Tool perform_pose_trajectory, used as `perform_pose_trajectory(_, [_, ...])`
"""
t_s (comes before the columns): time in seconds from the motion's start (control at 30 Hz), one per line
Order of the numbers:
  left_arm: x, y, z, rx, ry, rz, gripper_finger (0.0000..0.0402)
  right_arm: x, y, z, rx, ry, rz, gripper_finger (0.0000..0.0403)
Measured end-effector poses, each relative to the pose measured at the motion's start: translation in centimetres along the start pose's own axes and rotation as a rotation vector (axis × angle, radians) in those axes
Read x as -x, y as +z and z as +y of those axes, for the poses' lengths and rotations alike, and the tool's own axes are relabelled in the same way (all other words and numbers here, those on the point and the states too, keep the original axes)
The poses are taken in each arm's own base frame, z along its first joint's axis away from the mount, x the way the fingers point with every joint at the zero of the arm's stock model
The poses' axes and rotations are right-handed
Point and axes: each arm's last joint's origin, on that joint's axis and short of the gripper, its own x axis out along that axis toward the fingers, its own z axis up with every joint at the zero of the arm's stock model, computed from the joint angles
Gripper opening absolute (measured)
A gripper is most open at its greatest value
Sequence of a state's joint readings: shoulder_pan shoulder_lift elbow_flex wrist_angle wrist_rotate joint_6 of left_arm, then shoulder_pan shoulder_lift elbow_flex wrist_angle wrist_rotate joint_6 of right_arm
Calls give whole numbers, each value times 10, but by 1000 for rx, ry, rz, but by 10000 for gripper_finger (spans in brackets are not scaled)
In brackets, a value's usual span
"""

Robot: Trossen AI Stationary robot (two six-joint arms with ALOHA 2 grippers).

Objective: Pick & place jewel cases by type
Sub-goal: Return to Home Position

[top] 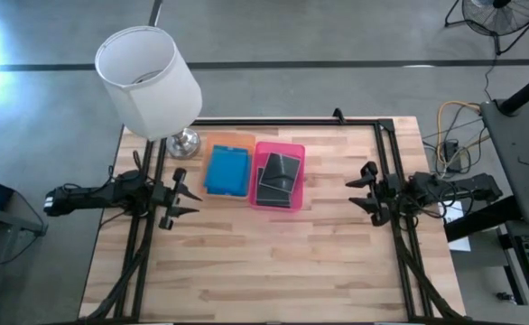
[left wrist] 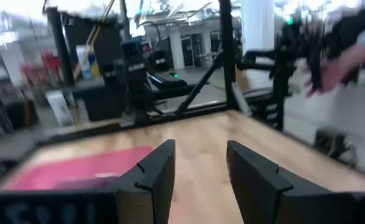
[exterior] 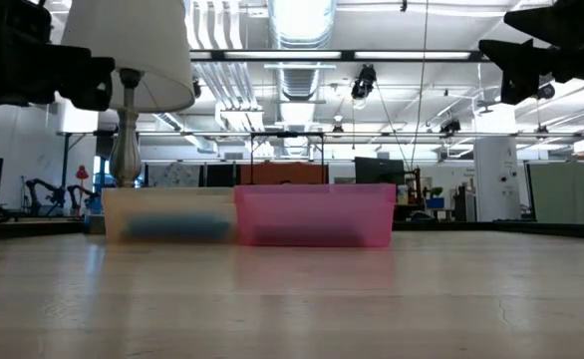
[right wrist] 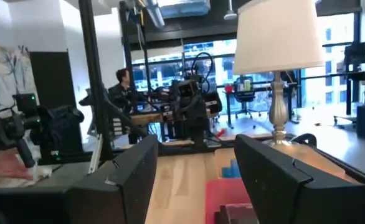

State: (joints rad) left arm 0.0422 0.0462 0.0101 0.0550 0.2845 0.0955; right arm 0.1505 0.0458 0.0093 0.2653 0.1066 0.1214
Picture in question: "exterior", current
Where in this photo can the white pillar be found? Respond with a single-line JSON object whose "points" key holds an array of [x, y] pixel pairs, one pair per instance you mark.
{"points": [[496, 174]]}

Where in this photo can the black ceiling-hung camera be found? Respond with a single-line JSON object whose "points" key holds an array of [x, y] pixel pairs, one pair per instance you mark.
{"points": [[364, 82]]}

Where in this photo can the blue box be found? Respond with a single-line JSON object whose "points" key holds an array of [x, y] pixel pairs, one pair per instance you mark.
{"points": [[435, 203]]}

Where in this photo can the grey-green partition wall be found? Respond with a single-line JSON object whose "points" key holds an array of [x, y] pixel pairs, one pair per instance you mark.
{"points": [[571, 192]]}

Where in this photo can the black computer monitor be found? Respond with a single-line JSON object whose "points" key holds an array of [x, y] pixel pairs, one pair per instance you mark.
{"points": [[379, 169]]}

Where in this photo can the black background robot arm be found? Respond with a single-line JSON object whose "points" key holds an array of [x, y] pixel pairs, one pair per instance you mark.
{"points": [[43, 192], [80, 199]]}

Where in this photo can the orange-brown board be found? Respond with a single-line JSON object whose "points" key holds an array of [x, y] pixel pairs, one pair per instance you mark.
{"points": [[282, 174]]}

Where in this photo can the black round ceiling spotlight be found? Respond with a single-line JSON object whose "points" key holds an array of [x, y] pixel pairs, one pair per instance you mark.
{"points": [[546, 93]]}

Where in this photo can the white shade table lamp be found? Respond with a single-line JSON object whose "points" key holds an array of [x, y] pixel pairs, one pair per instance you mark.
{"points": [[147, 50]]}

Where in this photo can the black ceiling fixture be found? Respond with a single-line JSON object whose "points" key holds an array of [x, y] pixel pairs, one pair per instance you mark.
{"points": [[450, 127]]}

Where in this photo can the red-topped stand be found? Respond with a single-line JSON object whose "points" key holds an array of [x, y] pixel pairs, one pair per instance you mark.
{"points": [[82, 173]]}

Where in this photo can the black metal stand frame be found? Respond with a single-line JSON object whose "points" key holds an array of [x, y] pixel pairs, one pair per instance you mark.
{"points": [[287, 134]]}

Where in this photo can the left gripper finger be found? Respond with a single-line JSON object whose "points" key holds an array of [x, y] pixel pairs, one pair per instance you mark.
{"points": [[87, 80]]}

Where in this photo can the pink translucent plastic bin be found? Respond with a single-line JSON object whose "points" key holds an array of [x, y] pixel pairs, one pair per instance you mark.
{"points": [[317, 204]]}

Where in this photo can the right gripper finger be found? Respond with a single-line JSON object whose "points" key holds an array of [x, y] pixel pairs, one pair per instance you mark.
{"points": [[556, 22], [518, 70]]}

